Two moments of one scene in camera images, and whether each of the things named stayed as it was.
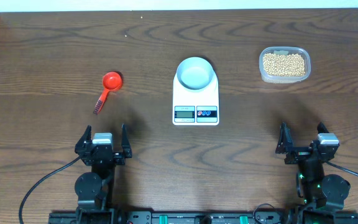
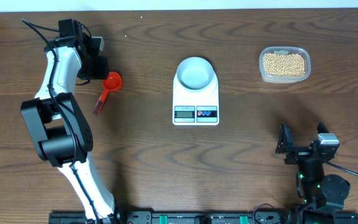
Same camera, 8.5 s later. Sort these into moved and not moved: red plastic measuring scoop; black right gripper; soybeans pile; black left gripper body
Moved: black left gripper body
Not moved: soybeans pile; red plastic measuring scoop; black right gripper
